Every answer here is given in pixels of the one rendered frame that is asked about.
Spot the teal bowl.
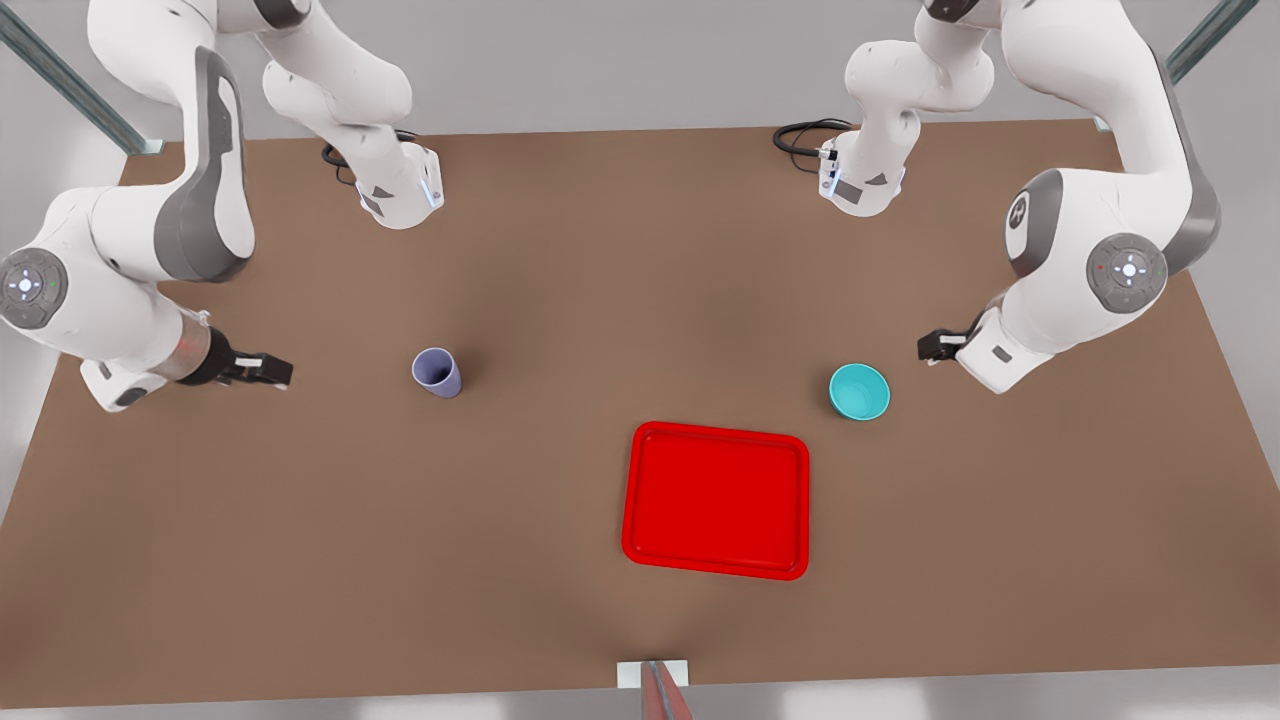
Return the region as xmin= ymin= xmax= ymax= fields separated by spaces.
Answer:
xmin=828 ymin=363 xmax=892 ymax=422

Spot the lavender cup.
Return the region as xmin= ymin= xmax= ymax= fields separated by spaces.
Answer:
xmin=412 ymin=347 xmax=464 ymax=399

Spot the red tray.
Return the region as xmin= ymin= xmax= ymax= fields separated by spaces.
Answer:
xmin=621 ymin=421 xmax=810 ymax=582

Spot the black cable loop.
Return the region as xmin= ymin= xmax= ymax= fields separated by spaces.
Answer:
xmin=773 ymin=119 xmax=857 ymax=173
xmin=321 ymin=130 xmax=421 ymax=188

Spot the silver frame post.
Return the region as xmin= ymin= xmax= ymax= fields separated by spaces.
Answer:
xmin=617 ymin=659 xmax=695 ymax=720
xmin=0 ymin=5 xmax=165 ymax=157
xmin=1092 ymin=0 xmax=1261 ymax=133

